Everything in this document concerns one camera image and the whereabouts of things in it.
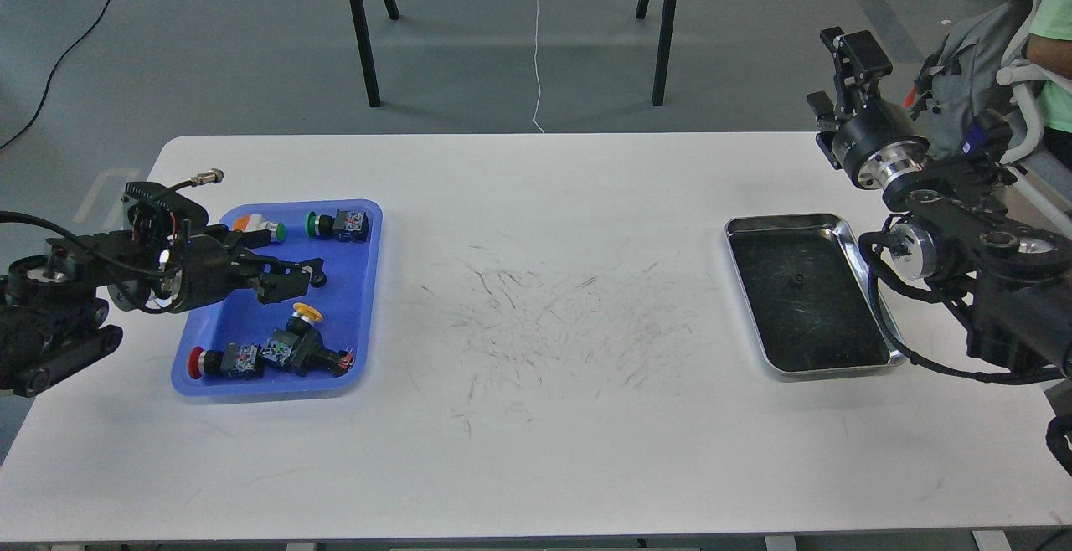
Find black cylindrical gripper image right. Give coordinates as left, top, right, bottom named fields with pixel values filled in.
left=807, top=28, right=930, bottom=191

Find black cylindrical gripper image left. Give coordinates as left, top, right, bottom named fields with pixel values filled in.
left=157, top=233, right=324, bottom=313

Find blue plastic tray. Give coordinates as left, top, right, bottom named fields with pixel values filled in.
left=172, top=198, right=383, bottom=402

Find silver metal tray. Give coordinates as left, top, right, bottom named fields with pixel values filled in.
left=724, top=213, right=906, bottom=379

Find grey backpack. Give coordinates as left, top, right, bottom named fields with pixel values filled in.
left=906, top=0, right=1043, bottom=164

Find black stand legs right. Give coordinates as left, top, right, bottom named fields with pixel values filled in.
left=635, top=0, right=678, bottom=107

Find black stand legs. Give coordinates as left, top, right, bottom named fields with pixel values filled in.
left=635, top=0, right=678, bottom=107
left=348, top=0, right=399, bottom=109

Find person in green shirt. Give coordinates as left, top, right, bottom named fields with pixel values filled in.
left=1025, top=0, right=1071, bottom=170

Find black stand legs left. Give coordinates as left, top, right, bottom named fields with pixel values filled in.
left=348, top=0, right=399, bottom=109

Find orange push button switch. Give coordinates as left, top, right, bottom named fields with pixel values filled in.
left=230, top=213, right=287, bottom=249

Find yellow mushroom button switch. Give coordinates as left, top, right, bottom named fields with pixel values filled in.
left=260, top=302, right=353, bottom=377

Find red push button switch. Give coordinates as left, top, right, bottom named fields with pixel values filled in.
left=185, top=342, right=265, bottom=379

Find green push button switch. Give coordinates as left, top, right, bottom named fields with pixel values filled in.
left=306, top=210, right=371, bottom=243

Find white chair frame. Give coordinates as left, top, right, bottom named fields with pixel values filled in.
left=995, top=0, right=1069, bottom=237

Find black floor cable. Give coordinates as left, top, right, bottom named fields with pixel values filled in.
left=0, top=0, right=210, bottom=152

